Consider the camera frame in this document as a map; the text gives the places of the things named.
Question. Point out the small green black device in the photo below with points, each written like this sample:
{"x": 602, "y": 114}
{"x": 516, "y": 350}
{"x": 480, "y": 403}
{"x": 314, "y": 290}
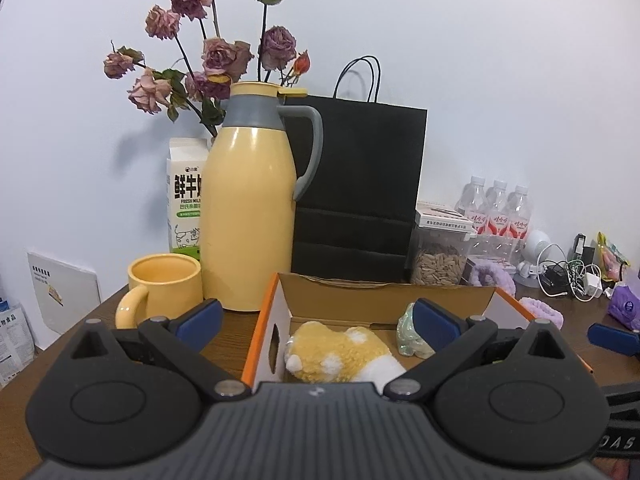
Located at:
{"x": 580, "y": 245}

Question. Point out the yellow mug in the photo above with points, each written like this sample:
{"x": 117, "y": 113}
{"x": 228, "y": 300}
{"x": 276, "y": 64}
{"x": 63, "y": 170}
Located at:
{"x": 165, "y": 285}

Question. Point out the yellow thermos jug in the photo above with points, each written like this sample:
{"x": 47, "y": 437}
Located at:
{"x": 245, "y": 200}

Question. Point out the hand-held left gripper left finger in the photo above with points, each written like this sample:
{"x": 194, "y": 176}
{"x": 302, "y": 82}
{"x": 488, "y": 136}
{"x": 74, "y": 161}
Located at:
{"x": 202, "y": 320}

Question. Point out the yellow white plush hamster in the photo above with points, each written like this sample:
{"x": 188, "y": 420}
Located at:
{"x": 335, "y": 355}

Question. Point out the stack of newspapers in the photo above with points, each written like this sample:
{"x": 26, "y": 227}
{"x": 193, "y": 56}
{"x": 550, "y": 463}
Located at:
{"x": 15, "y": 340}

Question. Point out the colourful snack packet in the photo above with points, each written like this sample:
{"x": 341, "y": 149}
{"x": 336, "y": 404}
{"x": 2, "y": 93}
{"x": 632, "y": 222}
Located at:
{"x": 612, "y": 255}

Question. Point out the small white robot toy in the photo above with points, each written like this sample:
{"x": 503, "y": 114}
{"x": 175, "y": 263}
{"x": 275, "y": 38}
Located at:
{"x": 535, "y": 255}

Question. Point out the dried pink roses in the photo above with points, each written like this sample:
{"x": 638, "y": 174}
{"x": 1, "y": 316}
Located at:
{"x": 215, "y": 55}

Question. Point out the clear seed container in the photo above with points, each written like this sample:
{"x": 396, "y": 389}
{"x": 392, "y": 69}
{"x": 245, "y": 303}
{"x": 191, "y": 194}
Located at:
{"x": 440, "y": 260}

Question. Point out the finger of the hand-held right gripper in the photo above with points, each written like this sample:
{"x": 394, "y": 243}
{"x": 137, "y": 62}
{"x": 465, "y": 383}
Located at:
{"x": 612, "y": 337}

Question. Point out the fluffy purple headband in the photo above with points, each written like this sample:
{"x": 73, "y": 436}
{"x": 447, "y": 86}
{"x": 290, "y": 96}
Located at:
{"x": 492, "y": 277}
{"x": 535, "y": 307}

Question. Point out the white panel with label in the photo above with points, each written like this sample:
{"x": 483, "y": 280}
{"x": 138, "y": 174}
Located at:
{"x": 65, "y": 290}

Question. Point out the black paper bag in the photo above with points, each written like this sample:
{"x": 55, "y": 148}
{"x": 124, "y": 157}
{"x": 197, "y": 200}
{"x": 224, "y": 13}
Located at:
{"x": 360, "y": 185}

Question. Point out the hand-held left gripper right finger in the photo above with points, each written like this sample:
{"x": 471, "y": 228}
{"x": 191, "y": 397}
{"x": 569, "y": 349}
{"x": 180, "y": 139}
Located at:
{"x": 440, "y": 325}

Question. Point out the red orange cardboard box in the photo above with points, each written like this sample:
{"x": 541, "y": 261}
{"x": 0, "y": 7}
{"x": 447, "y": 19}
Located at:
{"x": 350, "y": 300}

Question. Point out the white milk carton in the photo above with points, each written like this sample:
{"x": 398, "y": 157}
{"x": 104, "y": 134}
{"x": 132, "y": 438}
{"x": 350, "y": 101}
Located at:
{"x": 185, "y": 200}

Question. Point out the purple tissue pack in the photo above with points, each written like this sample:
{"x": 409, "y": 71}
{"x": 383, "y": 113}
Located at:
{"x": 625, "y": 305}

